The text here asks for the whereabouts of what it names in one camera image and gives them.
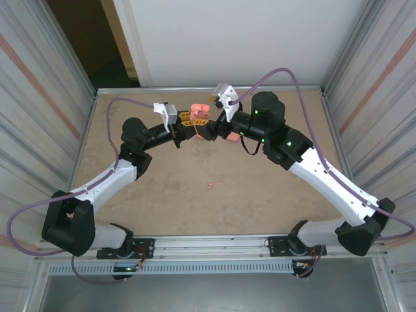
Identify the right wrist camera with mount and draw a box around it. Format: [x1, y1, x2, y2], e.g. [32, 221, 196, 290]
[211, 83, 242, 123]

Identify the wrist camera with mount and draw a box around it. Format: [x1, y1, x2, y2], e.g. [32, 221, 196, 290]
[152, 102, 179, 133]
[211, 83, 242, 123]

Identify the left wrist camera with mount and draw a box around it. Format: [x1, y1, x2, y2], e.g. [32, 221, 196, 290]
[152, 102, 179, 133]

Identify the aluminium table frame bar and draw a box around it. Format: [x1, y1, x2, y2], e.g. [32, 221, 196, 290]
[96, 84, 326, 96]

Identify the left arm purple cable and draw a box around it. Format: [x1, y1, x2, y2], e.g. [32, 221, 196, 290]
[6, 97, 155, 286]

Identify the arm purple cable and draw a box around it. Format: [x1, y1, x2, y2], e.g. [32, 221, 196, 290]
[231, 67, 416, 280]
[6, 97, 155, 286]

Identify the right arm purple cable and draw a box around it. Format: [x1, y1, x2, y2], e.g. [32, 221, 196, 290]
[231, 67, 416, 280]

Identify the white door frame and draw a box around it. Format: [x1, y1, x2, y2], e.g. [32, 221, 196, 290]
[110, 0, 153, 88]

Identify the aluminium corner post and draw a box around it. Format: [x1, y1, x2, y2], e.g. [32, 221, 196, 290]
[38, 0, 98, 98]
[320, 0, 386, 97]

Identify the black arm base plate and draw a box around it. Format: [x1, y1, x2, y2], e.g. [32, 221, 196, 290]
[267, 235, 327, 257]
[96, 238, 155, 260]

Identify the aluminium mounting rail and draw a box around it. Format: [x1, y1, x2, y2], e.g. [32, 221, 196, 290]
[34, 232, 389, 263]

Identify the grey slotted cable duct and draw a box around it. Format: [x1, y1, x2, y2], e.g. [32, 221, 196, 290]
[47, 262, 295, 276]

